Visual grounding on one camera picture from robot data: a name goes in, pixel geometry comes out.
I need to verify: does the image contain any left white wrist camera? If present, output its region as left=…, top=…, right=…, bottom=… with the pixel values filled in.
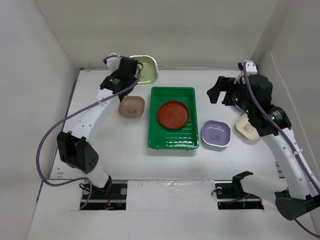
left=102, top=52, right=121, bottom=73

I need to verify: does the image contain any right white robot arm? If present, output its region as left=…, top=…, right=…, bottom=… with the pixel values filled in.
left=207, top=74, right=320, bottom=221

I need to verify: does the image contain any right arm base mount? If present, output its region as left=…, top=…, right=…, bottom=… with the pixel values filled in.
left=211, top=180, right=264, bottom=210

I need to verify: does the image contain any green square panda plate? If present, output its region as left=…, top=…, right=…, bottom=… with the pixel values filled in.
left=130, top=55, right=159, bottom=86

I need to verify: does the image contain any green plastic bin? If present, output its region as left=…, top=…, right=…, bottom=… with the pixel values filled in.
left=148, top=86, right=200, bottom=150

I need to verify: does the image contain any cream square panda plate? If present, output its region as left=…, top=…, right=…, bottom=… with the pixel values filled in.
left=235, top=113, right=260, bottom=141

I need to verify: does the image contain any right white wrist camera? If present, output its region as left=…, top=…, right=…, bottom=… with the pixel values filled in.
left=238, top=60, right=258, bottom=77

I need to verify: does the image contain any red round plate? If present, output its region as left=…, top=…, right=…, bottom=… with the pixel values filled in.
left=157, top=101, right=190, bottom=130

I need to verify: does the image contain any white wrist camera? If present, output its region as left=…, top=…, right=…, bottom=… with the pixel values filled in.
left=102, top=52, right=121, bottom=73
left=238, top=60, right=258, bottom=77

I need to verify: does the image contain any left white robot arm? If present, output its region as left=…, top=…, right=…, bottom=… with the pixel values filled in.
left=56, top=56, right=143, bottom=199

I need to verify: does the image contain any purple square panda plate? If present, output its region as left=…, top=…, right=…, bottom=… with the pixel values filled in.
left=201, top=120, right=231, bottom=148

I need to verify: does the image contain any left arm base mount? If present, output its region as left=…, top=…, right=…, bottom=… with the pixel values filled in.
left=79, top=180, right=128, bottom=211

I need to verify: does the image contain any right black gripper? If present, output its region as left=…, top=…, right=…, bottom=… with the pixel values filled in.
left=207, top=75, right=255, bottom=115

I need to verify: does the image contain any pink square panda plate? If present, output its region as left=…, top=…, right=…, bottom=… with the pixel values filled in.
left=118, top=96, right=145, bottom=119

